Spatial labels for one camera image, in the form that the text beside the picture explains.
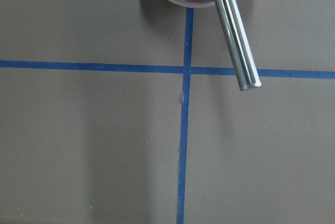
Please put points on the steel scoop with handle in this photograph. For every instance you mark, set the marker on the steel scoop with handle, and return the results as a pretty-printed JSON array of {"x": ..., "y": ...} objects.
[{"x": 238, "y": 45}]

